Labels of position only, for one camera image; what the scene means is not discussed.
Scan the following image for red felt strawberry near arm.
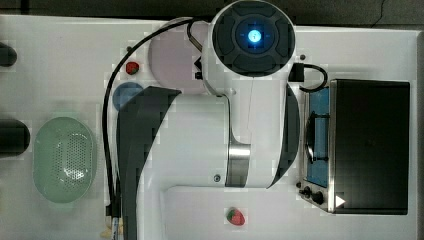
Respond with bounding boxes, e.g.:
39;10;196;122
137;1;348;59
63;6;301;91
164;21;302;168
226;208;245;226

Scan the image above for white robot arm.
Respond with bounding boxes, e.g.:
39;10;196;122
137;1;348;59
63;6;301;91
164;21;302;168
116;0;300;240

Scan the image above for green oval strainer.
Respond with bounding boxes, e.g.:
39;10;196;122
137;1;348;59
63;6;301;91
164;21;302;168
33;117;97;204

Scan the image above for lilac round plate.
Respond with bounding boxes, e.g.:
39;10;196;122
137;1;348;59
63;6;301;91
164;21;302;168
148;24;206;95

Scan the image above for blue small bowl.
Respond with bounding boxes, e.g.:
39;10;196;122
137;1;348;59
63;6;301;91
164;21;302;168
112;82;143;111

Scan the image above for red felt strawberry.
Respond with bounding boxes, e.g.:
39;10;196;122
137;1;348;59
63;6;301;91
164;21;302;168
126;61;140;75

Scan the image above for silver black toaster oven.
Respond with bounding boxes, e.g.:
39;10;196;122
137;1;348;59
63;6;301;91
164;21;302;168
297;79;410;215

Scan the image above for yellow felt pasta pieces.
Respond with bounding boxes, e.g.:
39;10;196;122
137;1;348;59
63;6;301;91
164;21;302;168
100;225;123;239

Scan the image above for black round pan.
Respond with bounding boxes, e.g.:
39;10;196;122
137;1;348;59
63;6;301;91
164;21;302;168
0;119;30;158

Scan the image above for dark pot at corner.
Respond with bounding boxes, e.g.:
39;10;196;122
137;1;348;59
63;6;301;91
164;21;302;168
0;43;17;67

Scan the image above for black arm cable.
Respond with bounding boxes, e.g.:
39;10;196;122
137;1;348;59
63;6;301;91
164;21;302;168
101;17;203;218

